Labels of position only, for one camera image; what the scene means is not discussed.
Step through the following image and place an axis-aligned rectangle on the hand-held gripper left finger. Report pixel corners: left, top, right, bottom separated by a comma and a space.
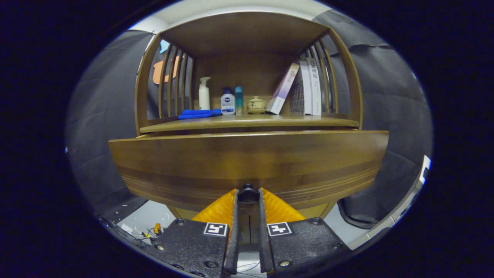
149, 187, 240, 278

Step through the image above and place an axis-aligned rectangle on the wooden cabinet with slatted sides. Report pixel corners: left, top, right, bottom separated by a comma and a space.
133, 11, 364, 220

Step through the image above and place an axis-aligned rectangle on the white pump bottle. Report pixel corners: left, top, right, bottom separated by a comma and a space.
198, 76, 211, 111

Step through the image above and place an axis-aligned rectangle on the purple and white book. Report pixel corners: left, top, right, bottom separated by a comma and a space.
266, 63, 300, 115

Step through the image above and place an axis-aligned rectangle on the wooden countertop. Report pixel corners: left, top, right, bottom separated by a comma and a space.
139, 113, 360, 134

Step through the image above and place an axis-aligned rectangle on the black floor cable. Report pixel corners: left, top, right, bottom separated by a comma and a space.
237, 263, 267, 278

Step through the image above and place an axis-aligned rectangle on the beige lidded teacup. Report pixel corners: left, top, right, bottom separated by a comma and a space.
247, 96, 267, 110

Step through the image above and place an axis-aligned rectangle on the white appliance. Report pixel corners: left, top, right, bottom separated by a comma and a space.
349, 154, 431, 251

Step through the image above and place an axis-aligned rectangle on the white bottle with blue cap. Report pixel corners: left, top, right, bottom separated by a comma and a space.
220, 87, 236, 115

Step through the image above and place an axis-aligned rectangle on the wooden drawer with black knob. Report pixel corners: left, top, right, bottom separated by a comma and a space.
108, 130, 389, 220

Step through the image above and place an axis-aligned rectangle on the dark patterned book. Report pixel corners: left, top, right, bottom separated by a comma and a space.
289, 60, 312, 115

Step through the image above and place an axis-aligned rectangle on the blue folded cloth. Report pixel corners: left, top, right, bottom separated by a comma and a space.
178, 109, 223, 120

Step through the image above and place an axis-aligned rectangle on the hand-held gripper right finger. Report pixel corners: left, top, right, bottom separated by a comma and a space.
258, 187, 352, 278

